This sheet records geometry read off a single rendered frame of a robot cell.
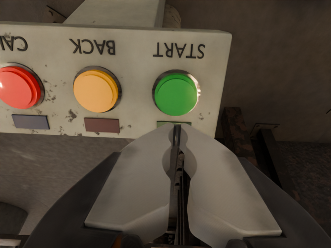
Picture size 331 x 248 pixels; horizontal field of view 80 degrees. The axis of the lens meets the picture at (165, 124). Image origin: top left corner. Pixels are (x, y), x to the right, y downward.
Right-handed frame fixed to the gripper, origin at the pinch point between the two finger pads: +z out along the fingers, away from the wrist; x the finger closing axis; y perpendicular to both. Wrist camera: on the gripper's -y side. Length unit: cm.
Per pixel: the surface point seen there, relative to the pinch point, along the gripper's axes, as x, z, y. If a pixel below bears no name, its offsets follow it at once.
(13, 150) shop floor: -106, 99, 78
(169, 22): -1, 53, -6
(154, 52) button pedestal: -2.0, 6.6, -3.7
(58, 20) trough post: -41, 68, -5
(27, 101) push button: -13.8, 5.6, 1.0
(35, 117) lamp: -14.3, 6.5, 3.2
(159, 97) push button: -1.4, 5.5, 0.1
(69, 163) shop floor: -72, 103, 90
